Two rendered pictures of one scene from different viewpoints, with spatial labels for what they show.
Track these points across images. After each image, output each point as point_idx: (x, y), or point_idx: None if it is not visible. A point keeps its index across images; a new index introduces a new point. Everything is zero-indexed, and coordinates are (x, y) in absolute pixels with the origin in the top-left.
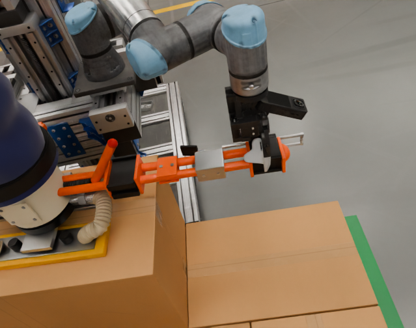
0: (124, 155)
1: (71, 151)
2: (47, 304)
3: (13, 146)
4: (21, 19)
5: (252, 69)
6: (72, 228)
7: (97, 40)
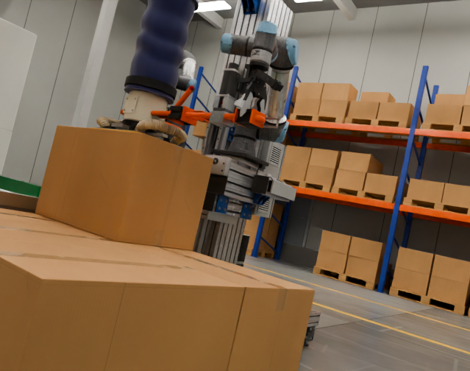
0: None
1: None
2: (90, 147)
3: (159, 65)
4: None
5: (257, 43)
6: None
7: (246, 127)
